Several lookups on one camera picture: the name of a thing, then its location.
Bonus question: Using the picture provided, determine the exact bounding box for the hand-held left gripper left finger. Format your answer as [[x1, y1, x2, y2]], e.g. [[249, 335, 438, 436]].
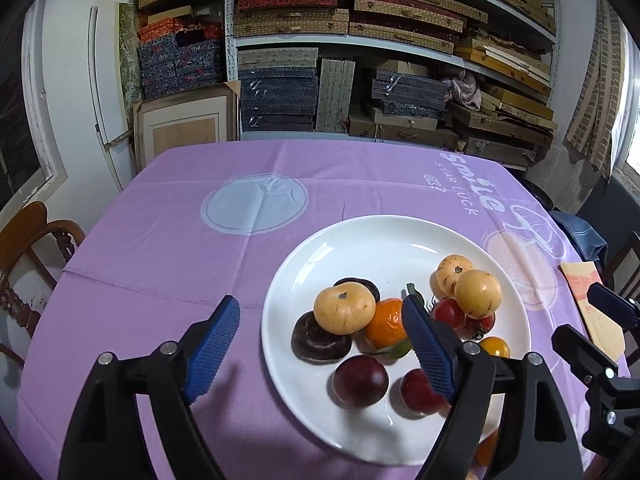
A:
[[59, 295, 242, 480]]

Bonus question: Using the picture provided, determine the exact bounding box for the orange yellow tomato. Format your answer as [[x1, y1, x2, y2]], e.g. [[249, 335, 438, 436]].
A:
[[477, 336, 511, 359]]

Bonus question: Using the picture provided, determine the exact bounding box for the large yellow round fruit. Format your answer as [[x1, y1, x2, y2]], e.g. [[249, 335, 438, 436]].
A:
[[313, 282, 377, 335]]

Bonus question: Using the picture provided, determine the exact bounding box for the stack of dark navy boxes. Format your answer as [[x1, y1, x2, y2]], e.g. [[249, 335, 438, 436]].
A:
[[237, 65, 319, 133], [370, 69, 451, 121]]

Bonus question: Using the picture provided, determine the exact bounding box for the dark purple fruit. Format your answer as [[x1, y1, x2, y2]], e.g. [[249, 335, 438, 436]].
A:
[[291, 311, 352, 362], [332, 277, 381, 306]]

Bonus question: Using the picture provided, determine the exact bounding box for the white oval plate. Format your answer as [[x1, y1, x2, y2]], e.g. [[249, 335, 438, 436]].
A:
[[261, 215, 532, 466]]

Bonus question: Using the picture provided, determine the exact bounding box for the grey standing box set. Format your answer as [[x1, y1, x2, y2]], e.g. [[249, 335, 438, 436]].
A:
[[315, 57, 356, 133]]

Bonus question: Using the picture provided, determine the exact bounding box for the dark wooden chair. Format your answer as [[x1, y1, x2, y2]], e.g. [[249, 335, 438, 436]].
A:
[[602, 231, 640, 301]]

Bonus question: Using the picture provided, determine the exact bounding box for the mandarin with green leaf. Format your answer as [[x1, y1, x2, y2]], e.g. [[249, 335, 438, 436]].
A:
[[364, 298, 413, 360]]

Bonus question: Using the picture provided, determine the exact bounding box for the stack of woven straw boxes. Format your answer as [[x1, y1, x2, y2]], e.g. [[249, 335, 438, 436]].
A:
[[234, 0, 488, 56]]

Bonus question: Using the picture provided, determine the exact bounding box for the framed picture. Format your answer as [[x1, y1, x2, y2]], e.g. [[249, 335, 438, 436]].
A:
[[132, 80, 241, 171]]

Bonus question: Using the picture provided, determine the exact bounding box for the large red tomato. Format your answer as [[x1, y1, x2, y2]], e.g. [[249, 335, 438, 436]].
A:
[[431, 297, 466, 331]]

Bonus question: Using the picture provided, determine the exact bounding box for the white leaning board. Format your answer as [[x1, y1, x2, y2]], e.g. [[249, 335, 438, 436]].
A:
[[89, 6, 138, 193]]

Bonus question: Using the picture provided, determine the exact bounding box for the light brown wooden chair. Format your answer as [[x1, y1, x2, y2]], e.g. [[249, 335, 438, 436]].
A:
[[0, 201, 87, 366]]

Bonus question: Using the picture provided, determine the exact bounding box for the stack of flat wooden boxes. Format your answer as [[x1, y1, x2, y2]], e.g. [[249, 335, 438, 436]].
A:
[[445, 0, 558, 168]]

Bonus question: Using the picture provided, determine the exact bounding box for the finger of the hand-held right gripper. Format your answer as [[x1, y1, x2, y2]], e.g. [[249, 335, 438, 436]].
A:
[[551, 324, 631, 396], [586, 282, 640, 331]]

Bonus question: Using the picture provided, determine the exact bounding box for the green marbled board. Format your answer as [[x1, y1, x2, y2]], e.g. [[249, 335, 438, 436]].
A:
[[117, 2, 143, 106]]

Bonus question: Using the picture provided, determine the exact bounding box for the dark red plum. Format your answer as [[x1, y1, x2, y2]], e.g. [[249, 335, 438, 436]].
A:
[[398, 368, 451, 417], [332, 355, 390, 408]]

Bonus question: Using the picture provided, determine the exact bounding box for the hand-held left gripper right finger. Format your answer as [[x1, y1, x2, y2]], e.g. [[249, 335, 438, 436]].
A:
[[401, 296, 586, 480]]

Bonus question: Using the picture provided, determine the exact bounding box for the small pale pepino melon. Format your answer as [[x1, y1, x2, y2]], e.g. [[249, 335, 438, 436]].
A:
[[435, 255, 475, 298]]

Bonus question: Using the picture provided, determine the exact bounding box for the brown paper envelope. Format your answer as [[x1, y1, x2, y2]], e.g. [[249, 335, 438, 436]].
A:
[[558, 261, 627, 361]]

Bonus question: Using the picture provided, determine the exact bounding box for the purple printed tablecloth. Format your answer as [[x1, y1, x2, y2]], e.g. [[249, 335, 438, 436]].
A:
[[15, 139, 632, 480]]

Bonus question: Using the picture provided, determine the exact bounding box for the brick pattern curtain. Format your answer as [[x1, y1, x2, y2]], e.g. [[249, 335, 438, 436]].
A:
[[564, 0, 626, 183]]

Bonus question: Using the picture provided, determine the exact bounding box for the small red cherry tomato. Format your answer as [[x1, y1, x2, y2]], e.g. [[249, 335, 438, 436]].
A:
[[462, 312, 497, 340]]

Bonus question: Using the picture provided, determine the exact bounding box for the grey metal shelf rack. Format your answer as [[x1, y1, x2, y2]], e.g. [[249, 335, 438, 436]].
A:
[[224, 0, 561, 141]]

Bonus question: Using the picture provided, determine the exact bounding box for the blue cloth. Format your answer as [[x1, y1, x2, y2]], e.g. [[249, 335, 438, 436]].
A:
[[550, 210, 610, 263]]

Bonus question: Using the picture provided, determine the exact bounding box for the stack of blue floral boxes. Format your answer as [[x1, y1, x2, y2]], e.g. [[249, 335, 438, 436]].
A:
[[137, 16, 226, 101]]

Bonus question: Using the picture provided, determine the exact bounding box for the pink cloth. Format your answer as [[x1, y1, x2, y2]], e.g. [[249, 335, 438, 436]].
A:
[[450, 70, 483, 111]]

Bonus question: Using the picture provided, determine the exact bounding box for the bright window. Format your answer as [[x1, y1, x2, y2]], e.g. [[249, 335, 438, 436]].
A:
[[612, 20, 640, 186]]

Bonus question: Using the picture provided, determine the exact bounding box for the leafless orange mandarin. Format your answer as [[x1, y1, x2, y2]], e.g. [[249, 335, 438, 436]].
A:
[[475, 430, 500, 466]]

